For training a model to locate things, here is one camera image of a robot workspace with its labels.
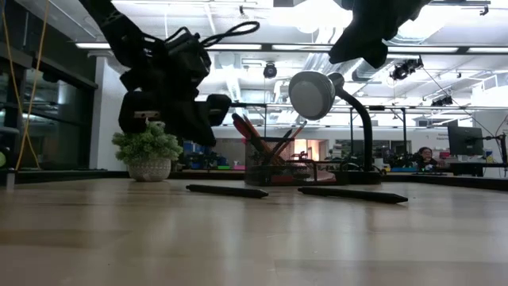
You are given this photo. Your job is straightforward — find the black ceiling spotlight cluster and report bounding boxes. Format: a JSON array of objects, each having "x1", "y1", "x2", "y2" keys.
[{"x1": 390, "y1": 57, "x2": 425, "y2": 82}]

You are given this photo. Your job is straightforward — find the black gooseneck desk lamp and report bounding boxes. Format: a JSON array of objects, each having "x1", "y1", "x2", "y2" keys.
[{"x1": 288, "y1": 70, "x2": 383, "y2": 185}]

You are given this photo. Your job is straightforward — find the yellow cable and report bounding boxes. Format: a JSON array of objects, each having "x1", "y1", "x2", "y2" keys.
[{"x1": 0, "y1": 0, "x2": 51, "y2": 171}]

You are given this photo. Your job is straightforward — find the red handled scissors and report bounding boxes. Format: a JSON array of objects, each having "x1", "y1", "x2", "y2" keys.
[{"x1": 231, "y1": 112, "x2": 271, "y2": 168}]

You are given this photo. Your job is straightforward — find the green potted plant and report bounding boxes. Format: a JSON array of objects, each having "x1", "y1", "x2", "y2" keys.
[{"x1": 111, "y1": 121, "x2": 184, "y2": 183}]

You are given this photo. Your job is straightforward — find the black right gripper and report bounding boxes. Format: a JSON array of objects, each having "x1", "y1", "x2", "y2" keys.
[{"x1": 328, "y1": 0, "x2": 433, "y2": 70}]

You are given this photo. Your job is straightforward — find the person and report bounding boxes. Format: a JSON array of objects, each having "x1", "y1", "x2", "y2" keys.
[{"x1": 414, "y1": 146, "x2": 441, "y2": 171}]

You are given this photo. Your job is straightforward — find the black mesh desk organizer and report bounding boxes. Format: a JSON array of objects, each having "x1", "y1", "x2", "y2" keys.
[{"x1": 243, "y1": 137, "x2": 351, "y2": 187}]

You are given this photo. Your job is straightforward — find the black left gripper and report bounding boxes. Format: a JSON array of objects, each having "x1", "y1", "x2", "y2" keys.
[{"x1": 117, "y1": 65, "x2": 233, "y2": 148}]

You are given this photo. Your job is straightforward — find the black computer monitor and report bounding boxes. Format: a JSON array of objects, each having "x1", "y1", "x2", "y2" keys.
[{"x1": 447, "y1": 125, "x2": 485, "y2": 157}]

